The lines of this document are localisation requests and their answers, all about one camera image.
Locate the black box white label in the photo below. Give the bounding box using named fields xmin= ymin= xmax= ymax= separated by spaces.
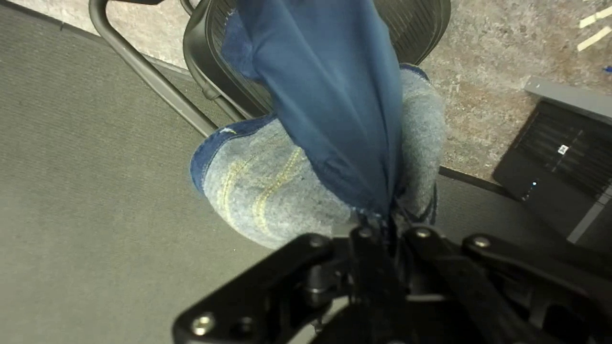
xmin=491 ymin=75 xmax=612 ymax=249

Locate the black mesh chair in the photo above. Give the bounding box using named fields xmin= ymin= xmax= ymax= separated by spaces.
xmin=85 ymin=0 xmax=453 ymax=140

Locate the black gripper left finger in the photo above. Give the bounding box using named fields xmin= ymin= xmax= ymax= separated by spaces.
xmin=170 ymin=224 xmax=405 ymax=344

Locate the light blue denim cloth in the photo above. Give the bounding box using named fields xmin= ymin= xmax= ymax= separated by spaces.
xmin=187 ymin=64 xmax=447 ymax=253

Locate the white tape strip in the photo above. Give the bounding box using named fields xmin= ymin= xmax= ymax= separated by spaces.
xmin=575 ymin=5 xmax=612 ymax=31
xmin=575 ymin=26 xmax=612 ymax=54

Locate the dark blue cloth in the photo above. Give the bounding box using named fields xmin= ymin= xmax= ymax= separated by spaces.
xmin=219 ymin=0 xmax=411 ymax=226

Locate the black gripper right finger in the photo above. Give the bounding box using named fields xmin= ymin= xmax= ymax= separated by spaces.
xmin=390 ymin=224 xmax=612 ymax=344

